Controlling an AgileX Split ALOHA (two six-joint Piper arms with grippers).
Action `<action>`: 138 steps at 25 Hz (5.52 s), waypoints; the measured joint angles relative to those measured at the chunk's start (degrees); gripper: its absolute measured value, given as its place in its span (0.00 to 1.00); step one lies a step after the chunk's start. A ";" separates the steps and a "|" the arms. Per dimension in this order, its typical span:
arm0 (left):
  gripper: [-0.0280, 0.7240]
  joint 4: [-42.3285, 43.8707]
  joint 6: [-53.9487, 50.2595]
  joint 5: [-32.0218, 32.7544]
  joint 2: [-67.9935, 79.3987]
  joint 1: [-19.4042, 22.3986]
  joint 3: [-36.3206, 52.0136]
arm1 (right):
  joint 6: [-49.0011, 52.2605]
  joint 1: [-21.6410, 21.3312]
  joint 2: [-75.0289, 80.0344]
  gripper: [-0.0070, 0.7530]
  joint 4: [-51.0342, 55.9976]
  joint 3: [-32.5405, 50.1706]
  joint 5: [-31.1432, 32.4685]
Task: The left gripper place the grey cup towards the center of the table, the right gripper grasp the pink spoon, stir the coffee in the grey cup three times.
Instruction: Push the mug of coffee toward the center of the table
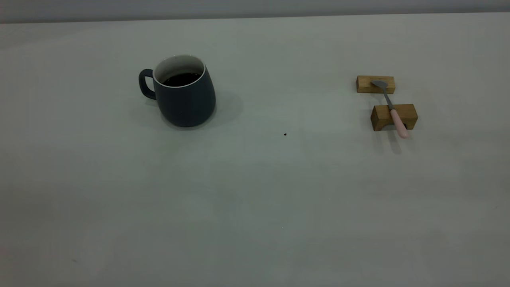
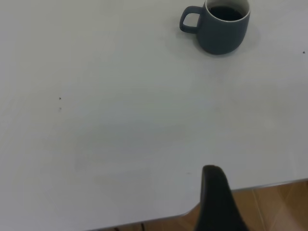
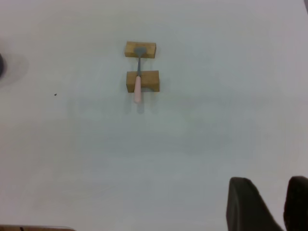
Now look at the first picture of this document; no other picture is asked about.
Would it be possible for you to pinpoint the dark grey ceramic cup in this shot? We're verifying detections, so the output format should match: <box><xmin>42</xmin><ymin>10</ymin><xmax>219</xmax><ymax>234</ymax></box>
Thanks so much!
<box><xmin>139</xmin><ymin>55</ymin><xmax>216</xmax><ymax>128</ymax></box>

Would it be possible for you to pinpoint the arched wooden block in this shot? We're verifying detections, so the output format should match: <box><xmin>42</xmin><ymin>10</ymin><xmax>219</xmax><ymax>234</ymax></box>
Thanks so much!
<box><xmin>371</xmin><ymin>104</ymin><xmax>418</xmax><ymax>131</ymax></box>

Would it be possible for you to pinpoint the pink handled metal spoon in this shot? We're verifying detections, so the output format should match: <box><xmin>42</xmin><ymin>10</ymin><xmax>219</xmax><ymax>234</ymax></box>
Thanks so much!
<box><xmin>371</xmin><ymin>80</ymin><xmax>410</xmax><ymax>139</ymax></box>

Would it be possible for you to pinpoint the flat rectangular wooden block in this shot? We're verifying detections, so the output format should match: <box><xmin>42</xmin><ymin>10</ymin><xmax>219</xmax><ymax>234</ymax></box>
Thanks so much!
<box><xmin>356</xmin><ymin>75</ymin><xmax>396</xmax><ymax>94</ymax></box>

